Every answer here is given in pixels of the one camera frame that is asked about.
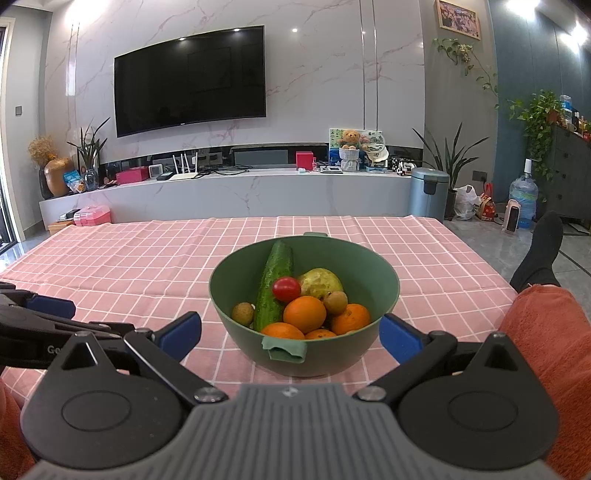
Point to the black flat television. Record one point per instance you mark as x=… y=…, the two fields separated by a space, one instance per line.
x=189 y=81

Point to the pink storage box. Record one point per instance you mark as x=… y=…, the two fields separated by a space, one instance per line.
x=92 y=216

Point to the small white device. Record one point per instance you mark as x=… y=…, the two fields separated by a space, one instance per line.
x=155 y=170

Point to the person's right leg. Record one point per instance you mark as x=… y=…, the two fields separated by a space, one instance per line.
x=549 y=341

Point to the decorated round fan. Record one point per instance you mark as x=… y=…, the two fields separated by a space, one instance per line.
x=375 y=143

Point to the hanging vine plant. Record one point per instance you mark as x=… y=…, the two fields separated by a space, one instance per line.
x=464 y=53

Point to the green cucumber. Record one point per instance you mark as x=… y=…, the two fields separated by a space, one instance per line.
x=272 y=286

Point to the brown longan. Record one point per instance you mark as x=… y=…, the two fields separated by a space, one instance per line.
x=242 y=313
x=335 y=302

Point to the green bowl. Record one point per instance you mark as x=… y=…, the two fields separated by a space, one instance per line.
x=332 y=360

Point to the blue trash can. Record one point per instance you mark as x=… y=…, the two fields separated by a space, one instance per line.
x=427 y=198

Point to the blue snack packet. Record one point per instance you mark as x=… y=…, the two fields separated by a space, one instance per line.
x=73 y=181

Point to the framed picture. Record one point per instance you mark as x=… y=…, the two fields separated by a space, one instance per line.
x=458 y=18

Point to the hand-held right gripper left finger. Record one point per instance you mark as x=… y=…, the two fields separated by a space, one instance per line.
x=180 y=331

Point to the black sock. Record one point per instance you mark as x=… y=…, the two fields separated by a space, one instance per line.
x=538 y=254

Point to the wall socket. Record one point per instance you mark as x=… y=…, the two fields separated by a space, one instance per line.
x=480 y=175

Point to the white space heater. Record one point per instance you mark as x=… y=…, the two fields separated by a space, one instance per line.
x=511 y=217

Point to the wooden box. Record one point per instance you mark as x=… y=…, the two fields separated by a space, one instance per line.
x=60 y=226

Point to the orange vase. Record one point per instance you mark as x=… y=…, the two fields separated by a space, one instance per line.
x=56 y=177

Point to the dried flowers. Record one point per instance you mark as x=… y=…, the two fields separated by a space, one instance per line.
x=42 y=150

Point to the brown teddy bear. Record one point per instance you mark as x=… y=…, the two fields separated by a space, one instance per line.
x=349 y=138

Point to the white router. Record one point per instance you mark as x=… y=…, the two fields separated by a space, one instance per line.
x=180 y=175

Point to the water jug with pump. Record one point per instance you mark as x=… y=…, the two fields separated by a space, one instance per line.
x=524 y=196

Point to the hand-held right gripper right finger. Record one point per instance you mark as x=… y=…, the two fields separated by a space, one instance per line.
x=399 y=339

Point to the grey speaker box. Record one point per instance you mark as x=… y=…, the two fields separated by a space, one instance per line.
x=263 y=157

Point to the tall-leaf potted plant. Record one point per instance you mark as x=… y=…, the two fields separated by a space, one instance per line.
x=447 y=157

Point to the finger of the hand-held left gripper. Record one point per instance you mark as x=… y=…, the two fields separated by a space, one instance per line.
x=111 y=331
x=51 y=307

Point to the small orange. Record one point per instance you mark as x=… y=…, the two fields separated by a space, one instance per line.
x=321 y=334

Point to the black and white figurines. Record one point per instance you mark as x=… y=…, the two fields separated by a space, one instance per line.
x=400 y=167

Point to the red cherry tomato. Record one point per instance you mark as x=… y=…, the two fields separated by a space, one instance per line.
x=286 y=288

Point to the grey cabinet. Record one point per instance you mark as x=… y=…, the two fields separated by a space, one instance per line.
x=572 y=175

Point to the white plastic bag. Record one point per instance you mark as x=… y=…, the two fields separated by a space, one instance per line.
x=466 y=203

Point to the person's left leg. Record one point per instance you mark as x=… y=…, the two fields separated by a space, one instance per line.
x=9 y=415

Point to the marble television console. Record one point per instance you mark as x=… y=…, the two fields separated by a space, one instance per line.
x=231 y=194

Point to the potted ivy plant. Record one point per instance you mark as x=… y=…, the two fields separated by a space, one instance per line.
x=538 y=120

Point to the white knitted pot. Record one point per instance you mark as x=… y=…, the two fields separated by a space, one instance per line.
x=349 y=159

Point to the flat books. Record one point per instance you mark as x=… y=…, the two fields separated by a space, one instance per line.
x=331 y=169

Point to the pink checkered tablecloth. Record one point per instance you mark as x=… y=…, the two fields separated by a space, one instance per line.
x=138 y=258

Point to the plant in glass vase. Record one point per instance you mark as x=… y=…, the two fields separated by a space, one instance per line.
x=91 y=177

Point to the cluster of small bottles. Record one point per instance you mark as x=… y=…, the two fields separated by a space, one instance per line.
x=575 y=121

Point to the sliding glass door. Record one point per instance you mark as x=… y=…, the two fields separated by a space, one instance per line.
x=3 y=138

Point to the red box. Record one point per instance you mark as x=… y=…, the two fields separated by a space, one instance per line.
x=304 y=160

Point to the person's leg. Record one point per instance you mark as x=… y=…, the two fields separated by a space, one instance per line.
x=549 y=341
x=9 y=415

